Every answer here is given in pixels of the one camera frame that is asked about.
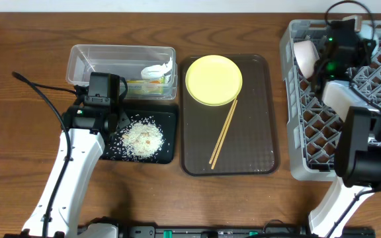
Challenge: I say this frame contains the pink bowl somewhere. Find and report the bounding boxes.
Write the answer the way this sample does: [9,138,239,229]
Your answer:
[294,40,319,78]

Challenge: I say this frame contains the rice leftovers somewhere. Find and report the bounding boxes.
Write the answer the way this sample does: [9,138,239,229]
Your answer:
[109,114,165,160]

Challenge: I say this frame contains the pandan cake wrapper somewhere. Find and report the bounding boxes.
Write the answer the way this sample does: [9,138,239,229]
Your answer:
[128,77,165,95]

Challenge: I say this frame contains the blue bowl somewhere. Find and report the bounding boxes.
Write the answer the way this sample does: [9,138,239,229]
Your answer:
[358,24,379,56]

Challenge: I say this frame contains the white tissue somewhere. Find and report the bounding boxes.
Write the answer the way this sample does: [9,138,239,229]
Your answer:
[141,58,173,80]

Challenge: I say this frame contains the yellow plate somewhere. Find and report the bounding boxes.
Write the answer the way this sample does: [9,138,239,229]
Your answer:
[185,55,243,106]

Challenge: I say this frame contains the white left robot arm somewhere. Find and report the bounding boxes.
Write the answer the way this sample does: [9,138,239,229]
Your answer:
[21,101,128,237]

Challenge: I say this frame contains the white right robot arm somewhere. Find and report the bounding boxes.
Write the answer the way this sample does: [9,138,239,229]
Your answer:
[308,35,381,237]

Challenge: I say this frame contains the grey dishwasher rack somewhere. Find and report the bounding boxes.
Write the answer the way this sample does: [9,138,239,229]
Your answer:
[280,20,381,181]

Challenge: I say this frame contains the black tray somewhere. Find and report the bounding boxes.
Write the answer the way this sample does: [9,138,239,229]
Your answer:
[101,104,178,164]

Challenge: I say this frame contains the clear plastic bin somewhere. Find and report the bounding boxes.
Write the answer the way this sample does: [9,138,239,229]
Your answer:
[65,44,177,100]

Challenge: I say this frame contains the brown serving tray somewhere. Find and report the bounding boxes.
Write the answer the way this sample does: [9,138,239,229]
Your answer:
[180,54,280,177]

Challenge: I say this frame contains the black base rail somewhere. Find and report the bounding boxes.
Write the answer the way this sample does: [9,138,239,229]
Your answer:
[77,218,376,238]

